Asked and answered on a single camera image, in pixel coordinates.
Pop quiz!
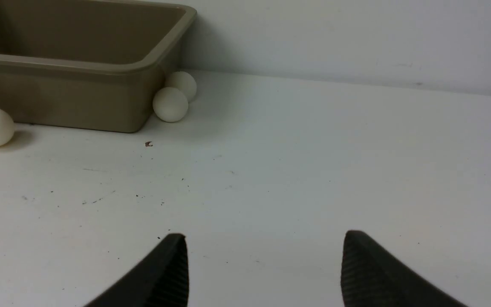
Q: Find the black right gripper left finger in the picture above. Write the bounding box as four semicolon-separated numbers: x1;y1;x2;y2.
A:
87;233;189;307

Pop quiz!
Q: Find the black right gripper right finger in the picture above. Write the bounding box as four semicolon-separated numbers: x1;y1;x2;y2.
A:
341;230;464;307

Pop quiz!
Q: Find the tan plastic bin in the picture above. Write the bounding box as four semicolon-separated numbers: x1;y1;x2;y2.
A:
0;0;197;133

